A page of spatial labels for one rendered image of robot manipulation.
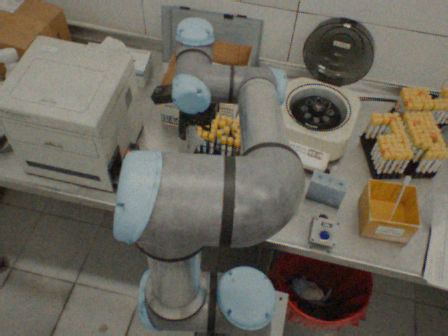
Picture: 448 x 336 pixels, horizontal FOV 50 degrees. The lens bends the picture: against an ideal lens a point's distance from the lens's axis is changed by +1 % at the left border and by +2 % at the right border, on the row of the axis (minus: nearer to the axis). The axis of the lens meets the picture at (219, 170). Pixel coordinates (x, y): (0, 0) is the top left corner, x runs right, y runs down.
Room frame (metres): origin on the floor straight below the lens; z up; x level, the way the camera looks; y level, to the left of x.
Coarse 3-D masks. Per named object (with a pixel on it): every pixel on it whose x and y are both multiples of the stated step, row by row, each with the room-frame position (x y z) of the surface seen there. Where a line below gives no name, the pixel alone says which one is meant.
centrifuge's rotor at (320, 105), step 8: (312, 96) 1.08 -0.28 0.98; (320, 96) 1.08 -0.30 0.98; (296, 104) 1.05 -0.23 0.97; (304, 104) 1.04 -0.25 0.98; (312, 104) 1.03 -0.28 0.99; (320, 104) 1.03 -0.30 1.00; (328, 104) 1.05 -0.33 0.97; (296, 112) 1.01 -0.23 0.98; (304, 112) 1.01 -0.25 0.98; (312, 112) 1.01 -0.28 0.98; (320, 112) 1.00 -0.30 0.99; (328, 112) 1.02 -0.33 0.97; (336, 112) 1.01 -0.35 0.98; (304, 120) 0.97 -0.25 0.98; (312, 120) 0.98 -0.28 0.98; (320, 120) 0.98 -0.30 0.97; (328, 120) 0.98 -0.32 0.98; (336, 120) 0.99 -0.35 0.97; (312, 128) 0.95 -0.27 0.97; (320, 128) 0.95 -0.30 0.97; (328, 128) 0.96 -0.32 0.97
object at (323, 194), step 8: (312, 176) 0.77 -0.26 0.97; (320, 176) 0.77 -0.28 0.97; (328, 176) 0.77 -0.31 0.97; (312, 184) 0.75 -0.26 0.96; (320, 184) 0.75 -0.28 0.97; (328, 184) 0.74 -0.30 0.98; (336, 184) 0.75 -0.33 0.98; (344, 184) 0.75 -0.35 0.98; (312, 192) 0.75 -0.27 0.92; (320, 192) 0.74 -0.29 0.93; (328, 192) 0.74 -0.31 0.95; (336, 192) 0.73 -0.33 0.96; (344, 192) 0.72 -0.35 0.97; (304, 200) 0.74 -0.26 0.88; (312, 200) 0.75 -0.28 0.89; (320, 200) 0.74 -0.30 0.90; (328, 200) 0.73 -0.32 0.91; (336, 200) 0.73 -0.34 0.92; (320, 208) 0.72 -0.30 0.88; (328, 208) 0.72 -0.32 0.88; (336, 208) 0.72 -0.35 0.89
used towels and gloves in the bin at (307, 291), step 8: (296, 280) 0.78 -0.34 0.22; (304, 280) 0.78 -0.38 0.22; (296, 288) 0.74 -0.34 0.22; (304, 288) 0.75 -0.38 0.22; (312, 288) 0.75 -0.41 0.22; (304, 296) 0.72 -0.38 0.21; (312, 296) 0.71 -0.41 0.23; (320, 296) 0.72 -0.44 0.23; (328, 296) 0.72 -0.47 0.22; (304, 304) 0.70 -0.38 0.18; (312, 304) 0.68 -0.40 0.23; (320, 304) 0.68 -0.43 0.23; (328, 304) 0.69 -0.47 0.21; (312, 312) 0.65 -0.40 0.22; (320, 312) 0.65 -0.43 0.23
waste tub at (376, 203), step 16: (368, 192) 0.73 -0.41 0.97; (384, 192) 0.76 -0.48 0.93; (400, 192) 0.76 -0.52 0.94; (416, 192) 0.74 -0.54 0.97; (368, 208) 0.68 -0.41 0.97; (384, 208) 0.74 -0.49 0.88; (400, 208) 0.74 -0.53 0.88; (416, 208) 0.69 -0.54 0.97; (368, 224) 0.64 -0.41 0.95; (384, 224) 0.64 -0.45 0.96; (400, 224) 0.63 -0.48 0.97; (416, 224) 0.65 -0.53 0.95; (384, 240) 0.64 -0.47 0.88; (400, 240) 0.63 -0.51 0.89
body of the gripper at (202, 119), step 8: (216, 104) 0.77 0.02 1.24; (184, 112) 0.75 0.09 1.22; (200, 112) 0.75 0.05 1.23; (208, 112) 0.75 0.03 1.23; (216, 112) 0.78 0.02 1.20; (184, 120) 0.75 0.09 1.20; (192, 120) 0.76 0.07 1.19; (200, 120) 0.75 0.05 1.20; (208, 120) 0.73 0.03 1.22; (208, 128) 0.73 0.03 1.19
